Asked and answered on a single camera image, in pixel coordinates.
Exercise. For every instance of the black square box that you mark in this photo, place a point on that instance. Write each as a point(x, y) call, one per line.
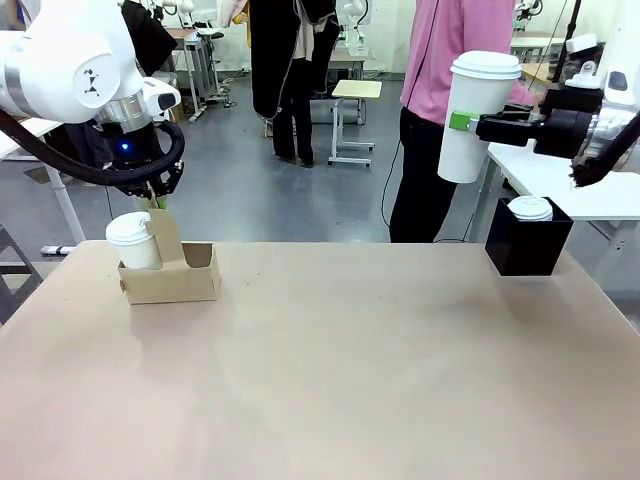
point(530, 247)

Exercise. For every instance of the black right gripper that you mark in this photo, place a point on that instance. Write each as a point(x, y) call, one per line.
point(567, 127)

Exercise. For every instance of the white lidded cup in box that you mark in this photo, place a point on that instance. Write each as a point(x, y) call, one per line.
point(531, 209)

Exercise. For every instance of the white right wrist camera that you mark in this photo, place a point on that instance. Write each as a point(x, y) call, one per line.
point(582, 55)

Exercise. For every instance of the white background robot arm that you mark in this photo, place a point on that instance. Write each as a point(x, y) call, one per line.
point(527, 7)

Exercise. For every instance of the white background table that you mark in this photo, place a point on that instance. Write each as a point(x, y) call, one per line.
point(537, 42)

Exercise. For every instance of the black metal chair frame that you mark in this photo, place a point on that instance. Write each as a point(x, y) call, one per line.
point(17, 275)

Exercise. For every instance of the small beige top stool table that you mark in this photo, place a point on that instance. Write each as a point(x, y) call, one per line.
point(352, 120)

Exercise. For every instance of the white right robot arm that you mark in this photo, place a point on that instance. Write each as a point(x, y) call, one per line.
point(622, 75)

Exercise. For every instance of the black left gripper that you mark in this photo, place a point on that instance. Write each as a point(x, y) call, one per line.
point(130, 145)

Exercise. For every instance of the white table with metal leg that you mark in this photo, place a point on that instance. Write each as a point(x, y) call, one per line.
point(55, 195)

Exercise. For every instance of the short white lidded cup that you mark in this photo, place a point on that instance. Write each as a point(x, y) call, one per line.
point(135, 240)

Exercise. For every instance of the brown cardboard cup carrier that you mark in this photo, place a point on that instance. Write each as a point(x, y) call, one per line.
point(172, 280)

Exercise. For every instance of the metal frame cart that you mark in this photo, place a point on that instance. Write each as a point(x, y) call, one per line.
point(205, 70)

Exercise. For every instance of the tall white paper cup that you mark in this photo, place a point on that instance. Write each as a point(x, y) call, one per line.
point(470, 125)

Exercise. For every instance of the person in pink hoodie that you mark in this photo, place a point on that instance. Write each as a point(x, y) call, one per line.
point(425, 125)

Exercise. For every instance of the large white side table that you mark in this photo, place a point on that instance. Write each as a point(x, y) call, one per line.
point(575, 195)

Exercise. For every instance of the black hanging jacket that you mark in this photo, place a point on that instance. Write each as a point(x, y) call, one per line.
point(150, 35)

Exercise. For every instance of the person in black clothes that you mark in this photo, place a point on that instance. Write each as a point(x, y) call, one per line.
point(290, 75)

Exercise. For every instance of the black camera pole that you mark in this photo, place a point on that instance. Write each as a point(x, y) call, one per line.
point(567, 40)

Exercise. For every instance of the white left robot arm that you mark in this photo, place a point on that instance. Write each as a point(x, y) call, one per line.
point(65, 60)

